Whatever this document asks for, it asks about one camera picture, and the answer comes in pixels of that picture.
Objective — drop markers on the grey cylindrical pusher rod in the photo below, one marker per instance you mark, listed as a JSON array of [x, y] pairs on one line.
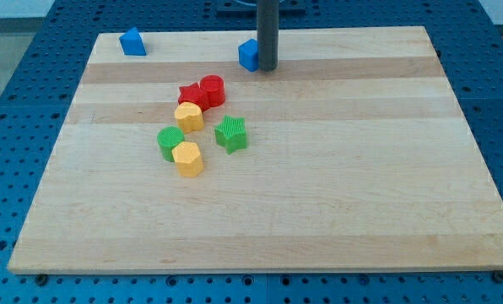
[[267, 34]]

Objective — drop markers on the green cylinder block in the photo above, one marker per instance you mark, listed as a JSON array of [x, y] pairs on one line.
[[168, 138]]

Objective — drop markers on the yellow hexagon block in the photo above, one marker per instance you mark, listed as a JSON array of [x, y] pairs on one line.
[[188, 159]]

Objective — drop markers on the blue cube block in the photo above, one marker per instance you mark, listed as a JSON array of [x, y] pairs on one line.
[[248, 55]]

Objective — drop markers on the blue triangular block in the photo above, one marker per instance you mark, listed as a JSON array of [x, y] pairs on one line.
[[132, 43]]

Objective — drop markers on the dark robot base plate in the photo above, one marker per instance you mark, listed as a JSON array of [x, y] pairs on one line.
[[249, 7]]

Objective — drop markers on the wooden board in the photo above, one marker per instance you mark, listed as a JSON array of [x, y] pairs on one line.
[[359, 159]]

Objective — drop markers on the red star block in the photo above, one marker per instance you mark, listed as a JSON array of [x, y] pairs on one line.
[[195, 95]]

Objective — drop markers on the red cylinder block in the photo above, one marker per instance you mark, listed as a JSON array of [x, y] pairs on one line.
[[213, 85]]

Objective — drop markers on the yellow heart block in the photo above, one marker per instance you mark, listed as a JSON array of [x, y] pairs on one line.
[[189, 117]]

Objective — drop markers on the green star block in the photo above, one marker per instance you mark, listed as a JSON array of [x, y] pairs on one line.
[[231, 134]]

